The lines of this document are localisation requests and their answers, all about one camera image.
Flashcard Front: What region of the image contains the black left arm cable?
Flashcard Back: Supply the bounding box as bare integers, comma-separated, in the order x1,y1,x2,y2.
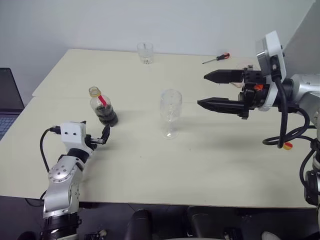
39,126,62,173

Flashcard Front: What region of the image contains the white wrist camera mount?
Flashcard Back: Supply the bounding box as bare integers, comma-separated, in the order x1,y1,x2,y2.
254,30,288,113
60,121,88,151

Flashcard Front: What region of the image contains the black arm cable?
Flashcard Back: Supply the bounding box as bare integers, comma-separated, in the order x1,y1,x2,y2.
262,56,318,151
39,126,62,173

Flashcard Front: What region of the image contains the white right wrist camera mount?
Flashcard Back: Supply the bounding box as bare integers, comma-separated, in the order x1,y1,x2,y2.
254,30,288,113

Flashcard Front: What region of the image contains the clear glass tumbler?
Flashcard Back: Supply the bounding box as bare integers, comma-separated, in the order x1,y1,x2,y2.
136,42,154,65

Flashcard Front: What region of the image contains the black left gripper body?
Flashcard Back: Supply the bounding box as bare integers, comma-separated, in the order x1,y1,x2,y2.
84,134,106,152

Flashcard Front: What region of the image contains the orange and black screwdriver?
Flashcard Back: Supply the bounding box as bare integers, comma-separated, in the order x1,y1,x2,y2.
202,52,231,65

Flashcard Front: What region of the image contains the wide dark rounded shape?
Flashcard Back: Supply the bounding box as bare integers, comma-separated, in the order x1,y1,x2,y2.
186,205,242,240

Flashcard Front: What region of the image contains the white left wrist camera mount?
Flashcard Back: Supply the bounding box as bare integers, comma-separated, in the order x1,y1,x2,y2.
60,121,88,151

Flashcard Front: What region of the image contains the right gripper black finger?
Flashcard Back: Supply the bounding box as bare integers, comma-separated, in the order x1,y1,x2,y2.
203,69,245,85
197,97,248,119

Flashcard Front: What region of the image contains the white rounded floor object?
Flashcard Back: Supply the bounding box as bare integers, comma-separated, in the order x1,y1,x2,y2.
261,231,279,240

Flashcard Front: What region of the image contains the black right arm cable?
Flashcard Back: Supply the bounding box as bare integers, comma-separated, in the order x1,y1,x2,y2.
262,56,318,151

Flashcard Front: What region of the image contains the narrow dark rounded shape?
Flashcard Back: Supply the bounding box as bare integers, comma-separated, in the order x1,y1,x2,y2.
124,208,154,240

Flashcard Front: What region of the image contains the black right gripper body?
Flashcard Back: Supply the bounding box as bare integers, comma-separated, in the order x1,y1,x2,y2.
238,65,271,120

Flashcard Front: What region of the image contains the black cable under table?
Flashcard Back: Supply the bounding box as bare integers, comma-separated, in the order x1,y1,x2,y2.
24,191,48,207

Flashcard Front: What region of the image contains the grey partition panel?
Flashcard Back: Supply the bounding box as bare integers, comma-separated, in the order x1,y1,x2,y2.
283,0,320,76

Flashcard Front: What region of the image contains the clear wine glass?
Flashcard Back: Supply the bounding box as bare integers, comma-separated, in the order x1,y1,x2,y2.
159,89,183,140

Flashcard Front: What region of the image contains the dark laptop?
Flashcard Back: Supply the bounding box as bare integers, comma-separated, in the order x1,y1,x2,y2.
0,67,25,141

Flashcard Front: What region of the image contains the clear bottle with dark drink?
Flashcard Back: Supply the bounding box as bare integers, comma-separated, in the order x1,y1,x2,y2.
87,86,119,127

